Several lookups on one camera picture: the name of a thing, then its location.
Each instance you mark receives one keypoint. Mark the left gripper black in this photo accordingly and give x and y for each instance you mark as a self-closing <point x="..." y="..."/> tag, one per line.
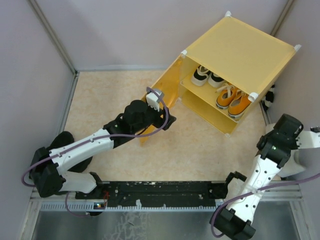
<point x="164" y="118"/>

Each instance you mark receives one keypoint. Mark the black white sneaker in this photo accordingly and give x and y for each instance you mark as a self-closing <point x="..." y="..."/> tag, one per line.
<point x="200" y="76"/>
<point x="215" y="81"/>

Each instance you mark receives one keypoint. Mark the orange sneaker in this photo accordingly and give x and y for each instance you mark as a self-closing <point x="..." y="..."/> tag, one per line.
<point x="238" y="105"/>
<point x="227" y="93"/>

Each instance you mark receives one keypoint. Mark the yellow shoe cabinet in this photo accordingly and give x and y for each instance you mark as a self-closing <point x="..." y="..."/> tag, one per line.
<point x="243" y="56"/>

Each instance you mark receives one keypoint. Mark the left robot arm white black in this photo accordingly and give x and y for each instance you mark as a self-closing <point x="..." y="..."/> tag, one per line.
<point x="60" y="167"/>

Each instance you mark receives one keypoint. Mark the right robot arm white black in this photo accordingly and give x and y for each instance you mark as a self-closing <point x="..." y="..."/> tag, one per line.
<point x="234" y="218"/>

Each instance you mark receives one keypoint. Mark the black white striped slipper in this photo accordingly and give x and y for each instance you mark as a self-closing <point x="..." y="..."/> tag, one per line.
<point x="268" y="99"/>

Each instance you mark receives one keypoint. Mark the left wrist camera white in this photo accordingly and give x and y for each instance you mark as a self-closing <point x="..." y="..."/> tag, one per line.
<point x="153" y="98"/>

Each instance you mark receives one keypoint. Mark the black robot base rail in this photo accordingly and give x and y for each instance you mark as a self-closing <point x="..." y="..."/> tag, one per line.
<point x="181" y="194"/>

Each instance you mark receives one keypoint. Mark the grey cable duct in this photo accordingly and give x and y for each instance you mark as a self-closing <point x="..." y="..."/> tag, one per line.
<point x="91" y="206"/>

